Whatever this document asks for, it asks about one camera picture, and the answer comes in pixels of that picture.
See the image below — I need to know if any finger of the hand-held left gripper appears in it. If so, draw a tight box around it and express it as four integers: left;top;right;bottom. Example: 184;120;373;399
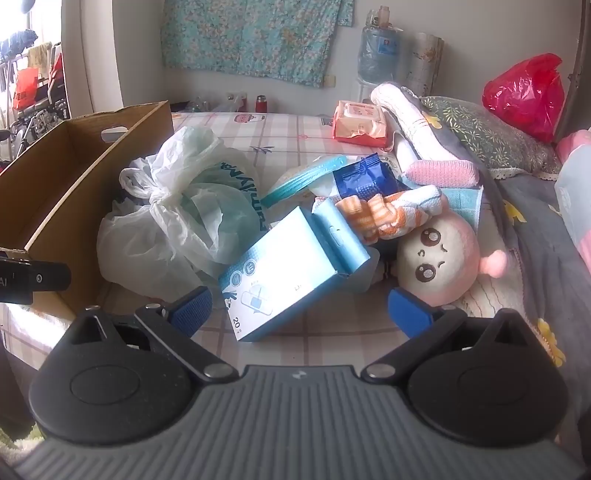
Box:
0;249;73;305

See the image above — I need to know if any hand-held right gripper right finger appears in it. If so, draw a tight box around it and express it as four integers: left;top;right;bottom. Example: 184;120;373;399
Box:
360;288;542;384

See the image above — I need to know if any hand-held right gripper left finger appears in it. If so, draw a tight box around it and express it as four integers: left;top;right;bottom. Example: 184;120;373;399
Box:
62;285;239;384

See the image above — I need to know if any pink plush doll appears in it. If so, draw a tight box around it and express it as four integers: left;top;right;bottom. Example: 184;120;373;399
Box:
396;215;509;308

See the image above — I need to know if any light blue paper box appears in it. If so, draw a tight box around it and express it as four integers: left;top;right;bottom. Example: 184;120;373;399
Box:
218;199;373;343

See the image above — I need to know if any brown cardboard box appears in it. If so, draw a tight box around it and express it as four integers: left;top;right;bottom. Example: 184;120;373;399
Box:
0;100;175;324

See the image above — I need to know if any pink knitted sponge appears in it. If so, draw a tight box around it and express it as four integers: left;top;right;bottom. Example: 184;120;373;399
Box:
401;159;481;189

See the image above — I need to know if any orange striped cloth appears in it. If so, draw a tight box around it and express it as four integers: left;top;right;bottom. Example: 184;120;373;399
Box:
335;185;450;246

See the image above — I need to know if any white green plastic bag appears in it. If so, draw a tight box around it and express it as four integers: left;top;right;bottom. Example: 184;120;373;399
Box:
97;127;269;302

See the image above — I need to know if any light blue towel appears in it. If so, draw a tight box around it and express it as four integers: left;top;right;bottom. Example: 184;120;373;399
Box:
442;186;484;228

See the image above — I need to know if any dark blue foil packet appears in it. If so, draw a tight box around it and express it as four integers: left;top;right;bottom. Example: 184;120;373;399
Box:
333;154;411;200

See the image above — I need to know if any grey quilt with yellow flowers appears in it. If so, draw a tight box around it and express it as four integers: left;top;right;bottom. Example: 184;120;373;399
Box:
402;88;591;370

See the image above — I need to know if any wheelchair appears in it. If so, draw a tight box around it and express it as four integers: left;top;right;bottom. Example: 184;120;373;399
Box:
7;41;72;148

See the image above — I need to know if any teal-edged white pouch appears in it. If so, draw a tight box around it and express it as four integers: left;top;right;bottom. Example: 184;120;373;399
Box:
262;154;348;206

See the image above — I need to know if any red shopping bag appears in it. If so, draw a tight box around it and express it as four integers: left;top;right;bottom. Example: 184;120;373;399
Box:
12;67;40;112

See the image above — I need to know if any orange wet wipes packet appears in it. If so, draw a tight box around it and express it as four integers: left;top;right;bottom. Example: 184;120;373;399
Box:
332;100;389;149

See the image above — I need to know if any green leaf-print pillow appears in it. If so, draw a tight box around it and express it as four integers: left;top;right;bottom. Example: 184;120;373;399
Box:
421;95;563;182

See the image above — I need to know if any pale translucent plastic bag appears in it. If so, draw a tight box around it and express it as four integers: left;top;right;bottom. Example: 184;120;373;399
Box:
553;143;591;261

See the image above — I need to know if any clear plastic bag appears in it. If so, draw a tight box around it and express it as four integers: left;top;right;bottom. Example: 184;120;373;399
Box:
209;94;249;113

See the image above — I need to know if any large red plastic bag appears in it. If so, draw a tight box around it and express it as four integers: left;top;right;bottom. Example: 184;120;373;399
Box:
482;53;565;144

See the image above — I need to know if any rolled printed mat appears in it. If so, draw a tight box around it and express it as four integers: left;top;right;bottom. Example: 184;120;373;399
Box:
402;32;445;96

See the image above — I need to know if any blue water jug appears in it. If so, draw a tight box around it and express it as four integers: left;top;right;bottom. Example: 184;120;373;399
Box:
358;24;403;86

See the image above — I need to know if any teal floral wall cloth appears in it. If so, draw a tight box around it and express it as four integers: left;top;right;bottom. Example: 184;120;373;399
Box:
160;0;356;88

